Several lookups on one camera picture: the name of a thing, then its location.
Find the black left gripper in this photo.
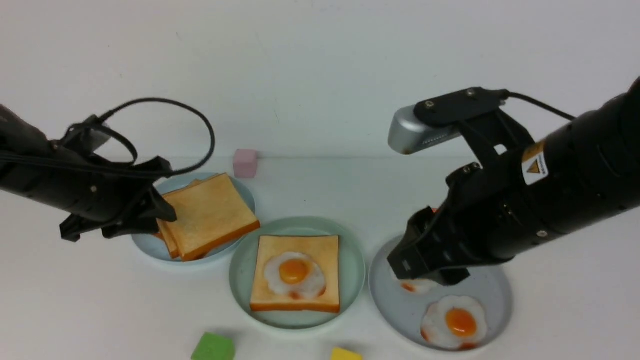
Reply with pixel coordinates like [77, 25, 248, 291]
[20, 156, 178, 243]

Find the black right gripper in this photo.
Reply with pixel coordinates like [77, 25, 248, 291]
[387, 162, 551, 287]

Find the fried egg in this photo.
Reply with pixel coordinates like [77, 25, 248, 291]
[263, 251, 327, 300]
[419, 295, 489, 351]
[395, 278, 441, 295]

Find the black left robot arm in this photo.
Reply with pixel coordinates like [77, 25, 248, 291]
[0, 106, 178, 242]

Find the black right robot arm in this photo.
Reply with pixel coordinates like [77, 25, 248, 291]
[387, 80, 640, 286]

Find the light blue bread plate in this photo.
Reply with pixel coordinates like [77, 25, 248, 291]
[131, 172, 240, 269]

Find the grey egg plate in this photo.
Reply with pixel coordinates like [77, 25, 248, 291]
[368, 235, 514, 354]

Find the mint green centre plate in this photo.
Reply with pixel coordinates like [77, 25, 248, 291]
[228, 216, 367, 334]

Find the pink foam cube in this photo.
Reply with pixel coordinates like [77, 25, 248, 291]
[232, 149, 258, 179]

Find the yellow foam cube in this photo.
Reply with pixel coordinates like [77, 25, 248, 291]
[329, 347, 364, 360]

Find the green foam cube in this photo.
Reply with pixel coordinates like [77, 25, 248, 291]
[190, 332, 236, 360]

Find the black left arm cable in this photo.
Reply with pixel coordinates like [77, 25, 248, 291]
[0, 97, 217, 180]

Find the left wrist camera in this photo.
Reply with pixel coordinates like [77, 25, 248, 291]
[73, 114, 112, 152]

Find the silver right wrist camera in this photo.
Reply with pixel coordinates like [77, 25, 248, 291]
[388, 87, 511, 156]

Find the black right camera cable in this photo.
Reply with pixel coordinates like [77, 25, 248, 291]
[502, 91, 578, 122]

